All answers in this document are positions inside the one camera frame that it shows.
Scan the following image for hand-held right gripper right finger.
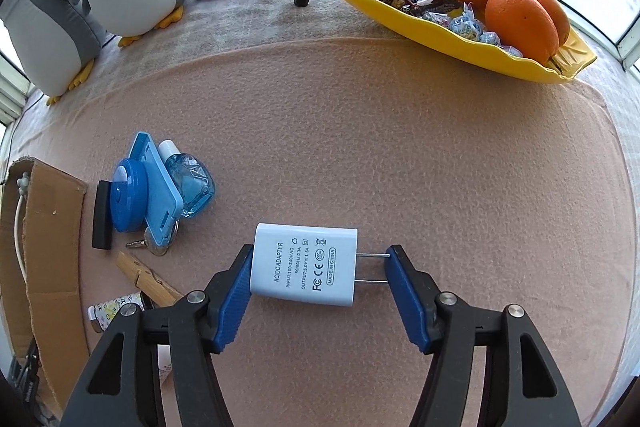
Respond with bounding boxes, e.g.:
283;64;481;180
385;244;583;427

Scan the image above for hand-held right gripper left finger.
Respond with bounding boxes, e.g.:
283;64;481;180
60;244;256;427

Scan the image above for white power adapter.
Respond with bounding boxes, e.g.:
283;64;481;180
248;223;392;308

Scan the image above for white tube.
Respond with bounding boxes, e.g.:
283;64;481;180
157;344;174;385

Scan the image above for patterned lighter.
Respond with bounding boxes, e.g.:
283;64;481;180
87;292;146;334

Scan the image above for cardboard box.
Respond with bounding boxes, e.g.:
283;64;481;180
0;157;91;413

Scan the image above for wooden clothespin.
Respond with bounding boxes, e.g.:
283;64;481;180
116;251;185;308

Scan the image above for metal key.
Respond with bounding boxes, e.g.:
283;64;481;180
125;224;180;256

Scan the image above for blue bottle with white cap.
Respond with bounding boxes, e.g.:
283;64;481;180
159;140;217;218

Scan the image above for blue plastic dispenser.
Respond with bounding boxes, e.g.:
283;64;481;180
129;131;185;245

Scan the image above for blue round tape measure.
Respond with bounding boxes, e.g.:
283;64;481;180
111;158;151;233

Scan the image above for black rectangular block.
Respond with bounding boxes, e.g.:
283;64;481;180
91;180;113;250

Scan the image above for pile of blue wrapped candies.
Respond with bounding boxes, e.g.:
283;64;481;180
422;2;523;58

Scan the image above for large grey penguin plush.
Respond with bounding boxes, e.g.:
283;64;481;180
0;0;108;107

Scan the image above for thick white cable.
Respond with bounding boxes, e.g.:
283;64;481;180
14;193;27;279

